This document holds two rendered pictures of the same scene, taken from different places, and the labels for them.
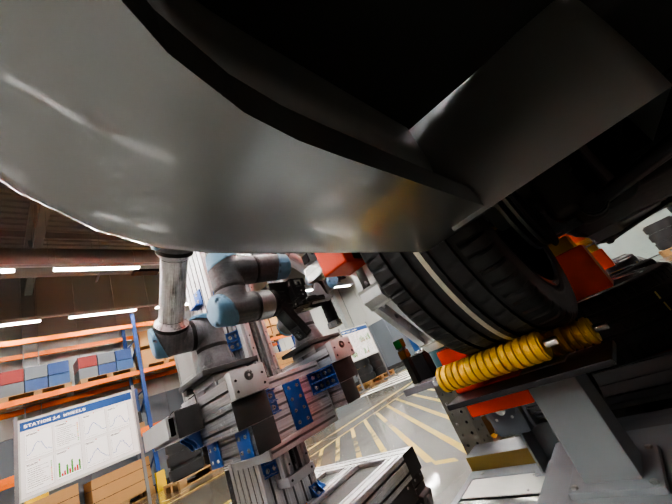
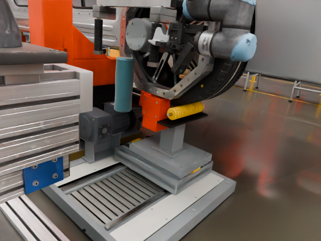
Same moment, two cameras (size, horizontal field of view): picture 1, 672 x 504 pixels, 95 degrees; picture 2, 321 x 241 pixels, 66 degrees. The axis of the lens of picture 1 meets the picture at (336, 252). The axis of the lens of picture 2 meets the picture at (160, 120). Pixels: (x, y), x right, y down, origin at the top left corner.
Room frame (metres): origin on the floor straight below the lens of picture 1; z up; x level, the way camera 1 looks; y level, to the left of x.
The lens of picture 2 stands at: (0.86, 1.02, 0.87)
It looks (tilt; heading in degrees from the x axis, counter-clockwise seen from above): 19 degrees down; 272
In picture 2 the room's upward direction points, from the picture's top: 6 degrees clockwise
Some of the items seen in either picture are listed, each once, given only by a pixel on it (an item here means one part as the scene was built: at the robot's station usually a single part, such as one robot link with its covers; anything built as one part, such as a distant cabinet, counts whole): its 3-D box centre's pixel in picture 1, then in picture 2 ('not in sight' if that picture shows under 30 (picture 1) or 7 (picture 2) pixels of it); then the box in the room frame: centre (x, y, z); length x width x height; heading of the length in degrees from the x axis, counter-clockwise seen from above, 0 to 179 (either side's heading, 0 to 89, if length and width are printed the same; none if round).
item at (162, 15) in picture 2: (319, 269); (163, 15); (0.91, 0.07, 0.93); 0.09 x 0.05 x 0.05; 52
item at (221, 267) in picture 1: (231, 271); (234, 7); (0.71, 0.26, 0.95); 0.11 x 0.08 x 0.11; 136
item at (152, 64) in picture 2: (326, 302); (155, 44); (0.93, 0.09, 0.83); 0.04 x 0.04 x 0.16
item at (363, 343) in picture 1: (364, 353); not in sight; (10.50, 0.52, 0.97); 1.50 x 0.50 x 1.95; 144
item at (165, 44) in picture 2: not in sight; (167, 44); (0.88, 0.16, 0.83); 0.09 x 0.05 x 0.02; 151
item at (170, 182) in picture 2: not in sight; (162, 159); (0.86, -0.36, 0.13); 0.50 x 0.36 x 0.10; 142
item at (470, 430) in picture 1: (465, 419); not in sight; (1.73, -0.23, 0.21); 0.10 x 0.10 x 0.42; 52
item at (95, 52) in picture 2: not in sight; (98, 36); (1.20, -0.12, 0.83); 0.04 x 0.04 x 0.16
